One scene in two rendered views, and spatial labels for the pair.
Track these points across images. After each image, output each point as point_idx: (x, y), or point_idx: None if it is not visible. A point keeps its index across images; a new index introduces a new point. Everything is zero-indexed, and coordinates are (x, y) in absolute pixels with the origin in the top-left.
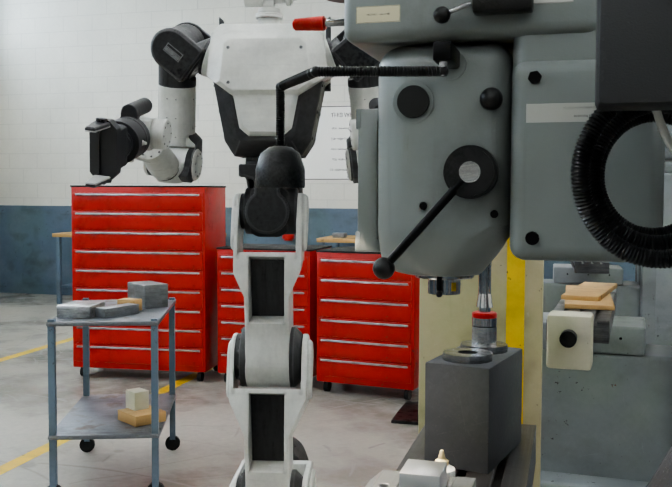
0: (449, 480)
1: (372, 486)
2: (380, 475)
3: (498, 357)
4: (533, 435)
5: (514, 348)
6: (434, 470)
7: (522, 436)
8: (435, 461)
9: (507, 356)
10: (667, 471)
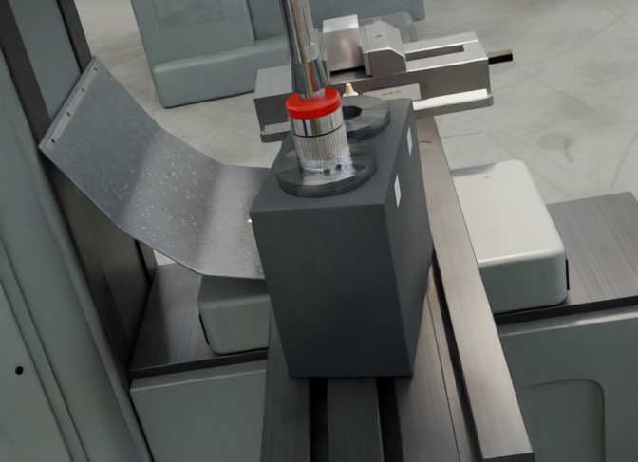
0: (325, 55)
1: (385, 31)
2: (387, 42)
3: (292, 148)
4: (265, 421)
5: (265, 202)
6: (329, 23)
7: (288, 408)
8: (332, 30)
9: (276, 158)
10: (104, 176)
